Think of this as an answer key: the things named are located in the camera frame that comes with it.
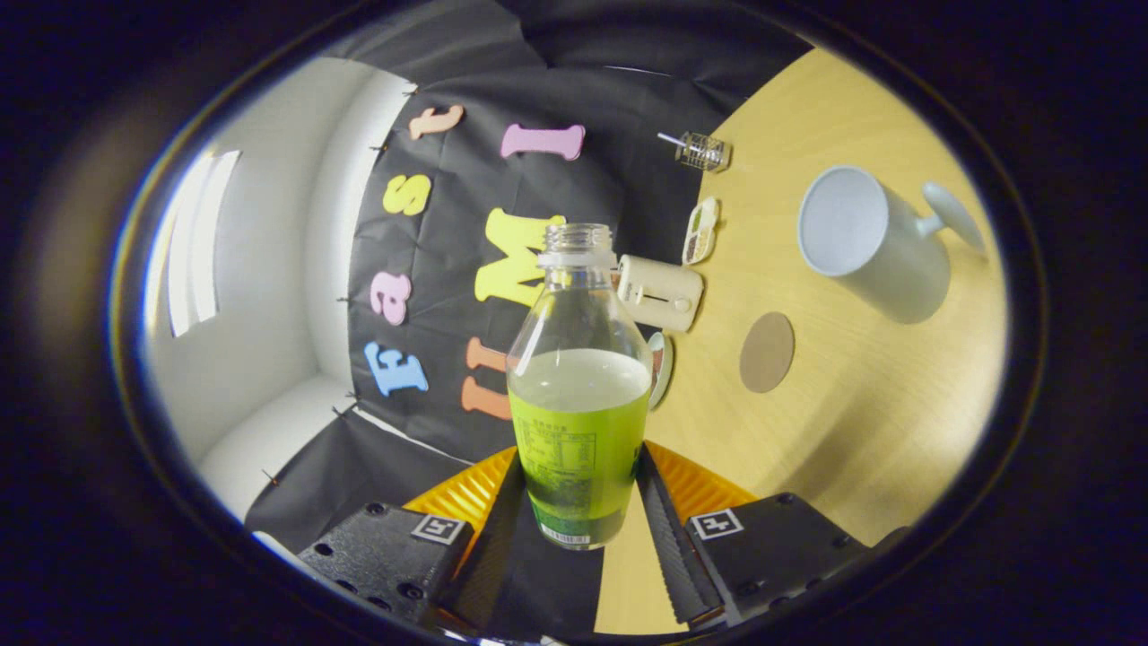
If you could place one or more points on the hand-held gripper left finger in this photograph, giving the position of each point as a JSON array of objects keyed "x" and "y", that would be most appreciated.
[{"x": 484, "y": 556}]

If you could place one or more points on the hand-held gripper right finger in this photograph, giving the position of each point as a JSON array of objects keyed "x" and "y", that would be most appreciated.
[{"x": 677, "y": 556}]

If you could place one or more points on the clear juice bottle green label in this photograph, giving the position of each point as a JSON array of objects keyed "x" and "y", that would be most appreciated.
[{"x": 578, "y": 431}]

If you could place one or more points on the white toaster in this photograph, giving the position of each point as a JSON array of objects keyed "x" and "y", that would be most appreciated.
[{"x": 664, "y": 292}]

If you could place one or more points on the round brown coaster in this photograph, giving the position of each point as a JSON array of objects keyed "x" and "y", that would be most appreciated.
[{"x": 767, "y": 352}]

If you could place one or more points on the ceiling light panel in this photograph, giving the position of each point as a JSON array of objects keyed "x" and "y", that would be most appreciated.
[{"x": 202, "y": 251}]

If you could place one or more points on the black backdrop cloth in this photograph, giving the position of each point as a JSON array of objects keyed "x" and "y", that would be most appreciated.
[{"x": 457, "y": 224}]

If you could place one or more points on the white divided tray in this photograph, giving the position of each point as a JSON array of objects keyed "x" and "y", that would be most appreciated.
[{"x": 700, "y": 233}]

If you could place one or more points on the white cup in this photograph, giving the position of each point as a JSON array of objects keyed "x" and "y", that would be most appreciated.
[{"x": 888, "y": 260}]

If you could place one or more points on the pale green plate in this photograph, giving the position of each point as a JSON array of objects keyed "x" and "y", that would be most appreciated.
[{"x": 666, "y": 368}]

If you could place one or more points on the wooden table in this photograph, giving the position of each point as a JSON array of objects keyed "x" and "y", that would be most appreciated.
[{"x": 852, "y": 404}]

